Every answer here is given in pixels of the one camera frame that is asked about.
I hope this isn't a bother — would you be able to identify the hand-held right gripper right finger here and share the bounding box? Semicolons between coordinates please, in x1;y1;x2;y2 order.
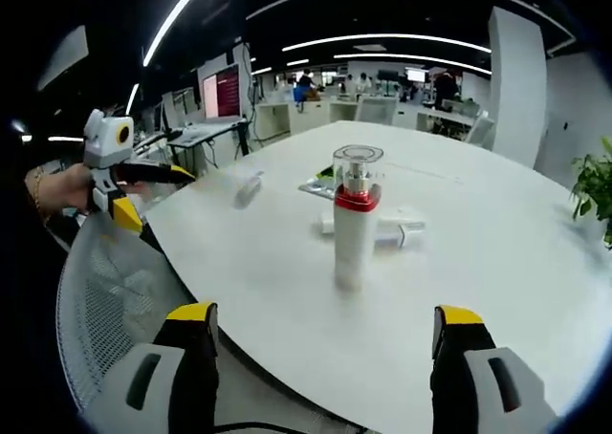
428;303;558;434

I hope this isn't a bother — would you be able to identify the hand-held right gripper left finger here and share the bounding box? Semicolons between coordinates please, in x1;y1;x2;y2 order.
83;301;222;434

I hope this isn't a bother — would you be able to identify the white skincare tube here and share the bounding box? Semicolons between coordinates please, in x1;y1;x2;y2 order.
232;169;266;209

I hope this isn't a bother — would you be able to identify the silver foil skincare sachet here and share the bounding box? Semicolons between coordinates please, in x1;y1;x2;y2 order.
298;179;343;200

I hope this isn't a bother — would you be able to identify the white clear-cap skincare bottle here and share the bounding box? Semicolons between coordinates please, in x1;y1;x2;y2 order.
315;207;427;238

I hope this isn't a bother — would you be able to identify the red collar skincare bottle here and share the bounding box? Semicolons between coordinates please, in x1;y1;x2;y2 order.
332;144;386;293

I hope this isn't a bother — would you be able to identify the person's left hand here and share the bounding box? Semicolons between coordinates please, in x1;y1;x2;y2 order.
42;163;97;215

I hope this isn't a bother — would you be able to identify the black-edged standing desk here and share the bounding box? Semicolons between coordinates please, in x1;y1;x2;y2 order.
164;117;251;170

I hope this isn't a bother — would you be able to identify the white mesh office chair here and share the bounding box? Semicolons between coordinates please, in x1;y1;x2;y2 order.
55;213;205;414

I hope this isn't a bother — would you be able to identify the open silver laptop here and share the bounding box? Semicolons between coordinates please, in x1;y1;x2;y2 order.
180;63;246;141

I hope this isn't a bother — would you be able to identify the black stand pole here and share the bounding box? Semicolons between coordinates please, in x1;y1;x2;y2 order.
240;41;263;143

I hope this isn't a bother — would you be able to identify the long straight ceiling light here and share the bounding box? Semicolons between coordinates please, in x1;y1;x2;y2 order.
142;0;217;68

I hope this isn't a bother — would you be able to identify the white office counter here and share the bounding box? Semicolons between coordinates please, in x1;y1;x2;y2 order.
252;98;479;139

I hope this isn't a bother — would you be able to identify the potted green plant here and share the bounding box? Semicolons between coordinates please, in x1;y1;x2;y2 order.
570;136;612;252

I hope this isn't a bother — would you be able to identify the curved ceiling light strip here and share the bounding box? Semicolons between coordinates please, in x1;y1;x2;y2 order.
333;53;493;76
281;33;493;55

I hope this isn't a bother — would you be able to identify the gold bead bracelet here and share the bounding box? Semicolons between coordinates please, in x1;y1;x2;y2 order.
27;164;53;226

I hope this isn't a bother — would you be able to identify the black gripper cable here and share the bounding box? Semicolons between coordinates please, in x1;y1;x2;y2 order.
209;421;300;434

